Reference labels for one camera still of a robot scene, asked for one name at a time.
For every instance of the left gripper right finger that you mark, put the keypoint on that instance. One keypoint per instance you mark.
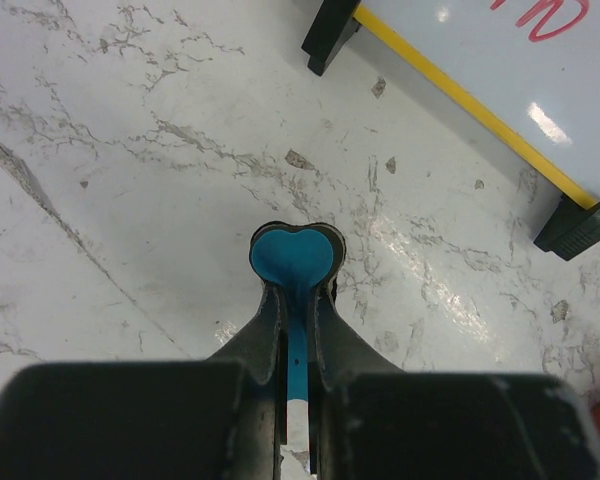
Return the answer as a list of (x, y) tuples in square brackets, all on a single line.
[(368, 419)]

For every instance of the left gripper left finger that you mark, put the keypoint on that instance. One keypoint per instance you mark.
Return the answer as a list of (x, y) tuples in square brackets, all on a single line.
[(218, 418)]

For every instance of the blue whiteboard eraser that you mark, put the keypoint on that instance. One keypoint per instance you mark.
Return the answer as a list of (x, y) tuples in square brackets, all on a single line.
[(298, 259)]

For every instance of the small yellow framed whiteboard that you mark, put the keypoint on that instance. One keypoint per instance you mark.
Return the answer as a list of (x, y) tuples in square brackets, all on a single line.
[(528, 71)]

